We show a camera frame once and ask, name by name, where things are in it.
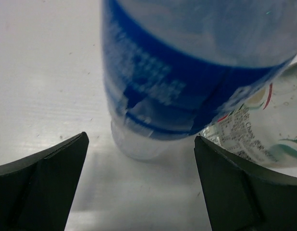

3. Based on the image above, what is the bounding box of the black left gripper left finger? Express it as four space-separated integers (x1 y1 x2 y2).
0 132 89 231

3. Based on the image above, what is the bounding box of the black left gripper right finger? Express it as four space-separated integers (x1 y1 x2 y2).
194 136 297 231

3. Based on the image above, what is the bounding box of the clear water bottle blue label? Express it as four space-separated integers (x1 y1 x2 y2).
101 0 297 160

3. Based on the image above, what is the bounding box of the clear glass bottle green cap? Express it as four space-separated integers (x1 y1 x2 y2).
200 62 297 167

